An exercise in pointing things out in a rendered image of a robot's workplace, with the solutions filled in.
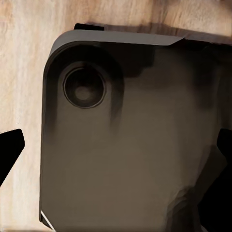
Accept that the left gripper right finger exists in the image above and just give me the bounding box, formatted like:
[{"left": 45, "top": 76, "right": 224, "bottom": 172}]
[{"left": 217, "top": 128, "right": 232, "bottom": 167}]

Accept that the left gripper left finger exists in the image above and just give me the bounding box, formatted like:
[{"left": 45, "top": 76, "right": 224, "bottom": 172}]
[{"left": 0, "top": 129, "right": 25, "bottom": 186}]

